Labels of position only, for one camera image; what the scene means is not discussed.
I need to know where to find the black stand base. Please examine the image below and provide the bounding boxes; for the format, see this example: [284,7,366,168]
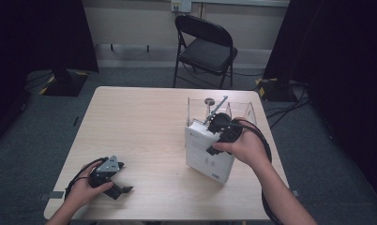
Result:
[38,68,90,98]
[255,77,305,103]

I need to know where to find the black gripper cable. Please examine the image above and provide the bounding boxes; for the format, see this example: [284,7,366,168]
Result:
[232,117,285,225]
[64,157,110,201]

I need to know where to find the black floor cables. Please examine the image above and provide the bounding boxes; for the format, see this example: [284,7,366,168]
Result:
[264,82,311,129]

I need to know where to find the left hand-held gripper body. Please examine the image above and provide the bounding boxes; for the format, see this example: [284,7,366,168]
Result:
[88,155,121,190]

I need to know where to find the white wall socket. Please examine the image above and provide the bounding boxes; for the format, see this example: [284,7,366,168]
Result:
[170,0,193,14]

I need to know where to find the person's right hand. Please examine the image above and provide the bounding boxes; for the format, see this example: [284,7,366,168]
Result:
[212,116,273,172]

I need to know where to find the black folding chair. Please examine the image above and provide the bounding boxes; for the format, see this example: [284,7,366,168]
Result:
[173,14,239,90]

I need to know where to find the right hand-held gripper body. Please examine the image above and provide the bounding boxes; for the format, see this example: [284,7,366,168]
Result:
[203,95,245,145]

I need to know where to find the person's left hand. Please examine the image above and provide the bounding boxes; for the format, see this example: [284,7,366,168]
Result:
[64,160,114,210]

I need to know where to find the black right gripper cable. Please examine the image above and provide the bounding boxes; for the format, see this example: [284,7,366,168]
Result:
[232,117,285,225]

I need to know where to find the white book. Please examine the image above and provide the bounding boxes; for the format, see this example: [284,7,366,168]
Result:
[184,119,236,185]

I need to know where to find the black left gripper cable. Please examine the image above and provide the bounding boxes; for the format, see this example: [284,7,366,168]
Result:
[64,157,110,201]

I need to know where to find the clear acrylic book rack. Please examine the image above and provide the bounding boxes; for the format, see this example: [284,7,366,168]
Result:
[186,97,259,151]

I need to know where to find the black curtain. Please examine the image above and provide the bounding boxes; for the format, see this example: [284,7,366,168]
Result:
[0,0,99,148]
[263,0,377,210]

